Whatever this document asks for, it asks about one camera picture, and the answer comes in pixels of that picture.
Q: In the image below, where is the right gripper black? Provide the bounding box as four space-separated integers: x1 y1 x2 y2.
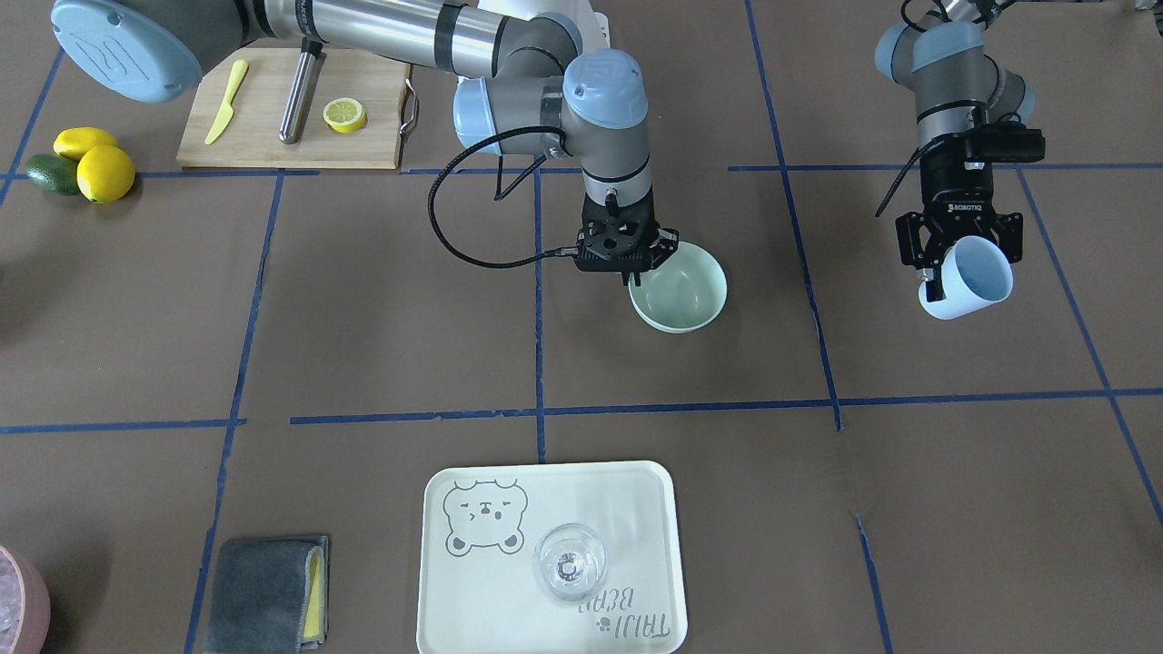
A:
572 196 680 287

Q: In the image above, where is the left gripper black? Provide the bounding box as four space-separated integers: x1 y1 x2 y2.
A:
896 136 1025 303

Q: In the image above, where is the light blue plastic cup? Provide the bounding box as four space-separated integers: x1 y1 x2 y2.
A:
919 236 1014 320

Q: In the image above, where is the green bowl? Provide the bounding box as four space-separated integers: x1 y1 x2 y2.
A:
629 242 728 334

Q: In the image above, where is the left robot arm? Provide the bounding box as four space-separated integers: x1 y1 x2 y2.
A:
875 1 1046 320

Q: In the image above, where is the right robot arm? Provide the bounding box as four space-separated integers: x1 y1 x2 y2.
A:
49 1 680 285

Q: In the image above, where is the pink bowl with ice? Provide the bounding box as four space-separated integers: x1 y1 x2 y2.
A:
1 546 51 653

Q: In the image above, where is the clear wine glass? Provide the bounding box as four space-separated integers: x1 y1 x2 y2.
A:
534 523 611 603

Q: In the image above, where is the lemon half slice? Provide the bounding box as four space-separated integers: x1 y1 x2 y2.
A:
323 98 368 134

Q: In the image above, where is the cream bear tray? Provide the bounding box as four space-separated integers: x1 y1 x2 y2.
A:
416 461 688 653

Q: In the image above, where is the wooden cutting board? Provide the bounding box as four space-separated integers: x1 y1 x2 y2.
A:
177 45 412 170

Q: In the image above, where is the yellow plastic knife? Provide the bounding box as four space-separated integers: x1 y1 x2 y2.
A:
204 59 250 145

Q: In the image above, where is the grey folded cloth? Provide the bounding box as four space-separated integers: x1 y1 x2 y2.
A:
204 534 331 653

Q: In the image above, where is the whole yellow lemon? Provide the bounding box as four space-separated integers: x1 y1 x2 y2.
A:
76 145 136 202

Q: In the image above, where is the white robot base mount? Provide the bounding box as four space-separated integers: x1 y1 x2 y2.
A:
477 0 611 55

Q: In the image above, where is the steel knife handle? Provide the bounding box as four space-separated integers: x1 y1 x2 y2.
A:
278 38 323 145

